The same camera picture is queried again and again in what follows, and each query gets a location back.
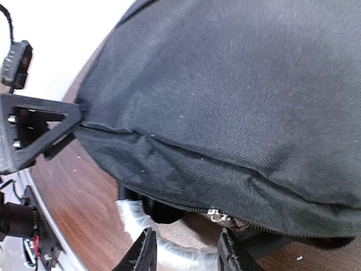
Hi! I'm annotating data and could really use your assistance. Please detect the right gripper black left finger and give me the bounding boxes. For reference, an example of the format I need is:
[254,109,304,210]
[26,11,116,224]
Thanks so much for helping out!
[113,228,157,271]

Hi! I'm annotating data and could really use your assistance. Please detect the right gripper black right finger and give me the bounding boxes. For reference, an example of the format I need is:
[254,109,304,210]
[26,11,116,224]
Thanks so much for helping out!
[217,228,264,271]

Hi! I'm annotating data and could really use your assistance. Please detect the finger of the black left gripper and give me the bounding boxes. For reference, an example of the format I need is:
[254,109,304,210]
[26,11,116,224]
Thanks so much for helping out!
[1,94,82,174]

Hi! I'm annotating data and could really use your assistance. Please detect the black student backpack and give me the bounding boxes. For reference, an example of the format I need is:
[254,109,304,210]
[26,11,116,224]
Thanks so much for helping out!
[76,1,360,250]

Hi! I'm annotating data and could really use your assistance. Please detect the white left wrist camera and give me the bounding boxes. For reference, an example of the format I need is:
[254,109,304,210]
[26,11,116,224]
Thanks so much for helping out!
[1,40,33,93]

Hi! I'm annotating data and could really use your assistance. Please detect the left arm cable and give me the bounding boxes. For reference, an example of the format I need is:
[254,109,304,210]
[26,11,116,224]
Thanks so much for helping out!
[0,4,15,47]

